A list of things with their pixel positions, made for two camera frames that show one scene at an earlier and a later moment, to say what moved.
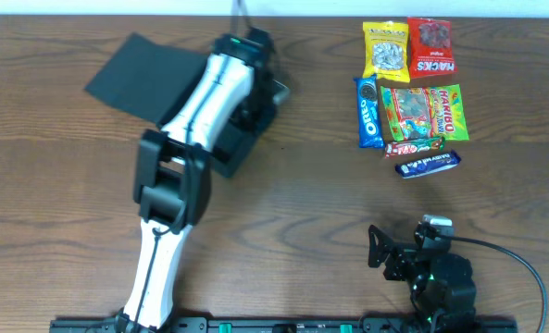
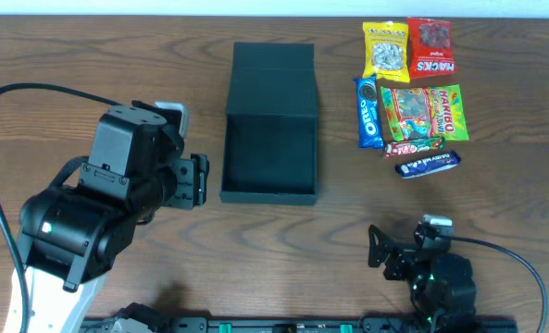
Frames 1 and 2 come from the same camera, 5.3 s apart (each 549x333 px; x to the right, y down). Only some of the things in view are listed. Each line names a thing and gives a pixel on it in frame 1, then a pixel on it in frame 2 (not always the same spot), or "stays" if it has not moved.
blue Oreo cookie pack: (370, 131) stays
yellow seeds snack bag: (386, 51) stays
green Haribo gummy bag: (422, 113) stays
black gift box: (143, 75) to (269, 150)
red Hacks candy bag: (430, 47) stays
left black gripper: (236, 157) to (189, 181)
